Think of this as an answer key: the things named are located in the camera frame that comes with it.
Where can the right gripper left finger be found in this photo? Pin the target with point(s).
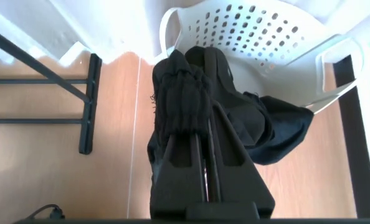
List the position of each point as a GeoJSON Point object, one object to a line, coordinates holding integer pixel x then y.
{"type": "Point", "coordinates": [175, 186]}

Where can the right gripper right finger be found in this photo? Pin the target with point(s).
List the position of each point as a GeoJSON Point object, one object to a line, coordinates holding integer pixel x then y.
{"type": "Point", "coordinates": [238, 183]}

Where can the black shorts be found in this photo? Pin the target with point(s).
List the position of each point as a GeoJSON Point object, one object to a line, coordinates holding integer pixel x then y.
{"type": "Point", "coordinates": [182, 99]}

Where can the white laundry basket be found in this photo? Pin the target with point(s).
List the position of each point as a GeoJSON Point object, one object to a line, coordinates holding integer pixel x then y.
{"type": "Point", "coordinates": [266, 77]}

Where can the black clothes rack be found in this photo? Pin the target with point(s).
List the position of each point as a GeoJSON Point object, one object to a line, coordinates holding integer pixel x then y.
{"type": "Point", "coordinates": [90, 109]}

